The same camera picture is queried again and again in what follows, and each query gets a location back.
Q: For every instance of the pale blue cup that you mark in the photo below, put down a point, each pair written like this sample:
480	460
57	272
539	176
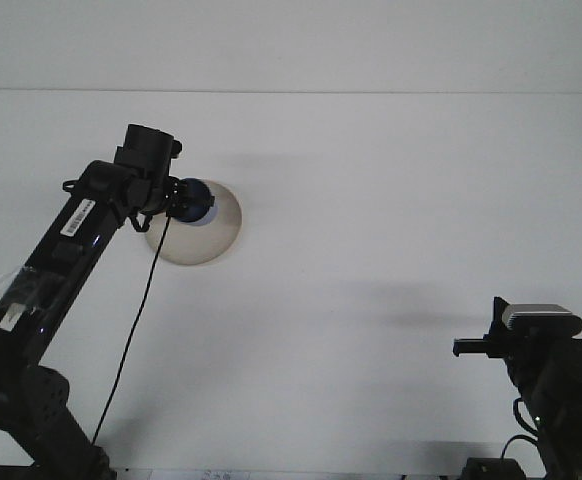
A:
198	200

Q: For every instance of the pale round plate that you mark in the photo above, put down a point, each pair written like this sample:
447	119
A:
206	245

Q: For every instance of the white paper sheet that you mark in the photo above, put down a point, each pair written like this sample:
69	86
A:
196	475

